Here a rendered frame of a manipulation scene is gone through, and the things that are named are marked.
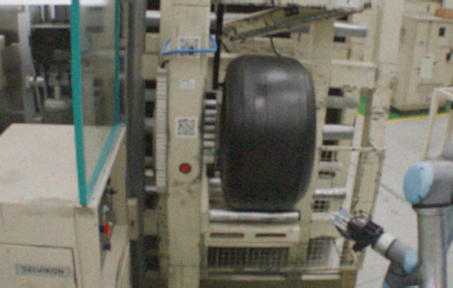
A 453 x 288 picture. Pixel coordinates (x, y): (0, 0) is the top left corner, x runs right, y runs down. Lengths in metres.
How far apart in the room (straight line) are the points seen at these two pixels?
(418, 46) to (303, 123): 4.82
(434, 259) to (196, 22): 1.07
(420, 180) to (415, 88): 5.15
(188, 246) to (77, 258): 0.84
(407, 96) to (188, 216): 4.84
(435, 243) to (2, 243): 1.16
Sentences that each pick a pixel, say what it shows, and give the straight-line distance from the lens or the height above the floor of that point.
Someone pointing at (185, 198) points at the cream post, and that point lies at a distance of 1.96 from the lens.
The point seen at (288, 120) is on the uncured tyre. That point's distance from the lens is 1.68.
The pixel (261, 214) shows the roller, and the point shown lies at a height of 0.91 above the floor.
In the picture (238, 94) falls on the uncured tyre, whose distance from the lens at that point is 1.71.
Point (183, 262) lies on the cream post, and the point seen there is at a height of 0.64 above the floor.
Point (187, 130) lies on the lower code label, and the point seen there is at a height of 1.21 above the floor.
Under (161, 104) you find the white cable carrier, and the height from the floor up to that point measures 1.30.
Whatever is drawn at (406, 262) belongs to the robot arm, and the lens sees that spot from 1.65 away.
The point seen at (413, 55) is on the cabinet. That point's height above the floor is 0.79.
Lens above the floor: 1.85
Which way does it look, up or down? 21 degrees down
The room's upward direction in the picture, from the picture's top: 3 degrees clockwise
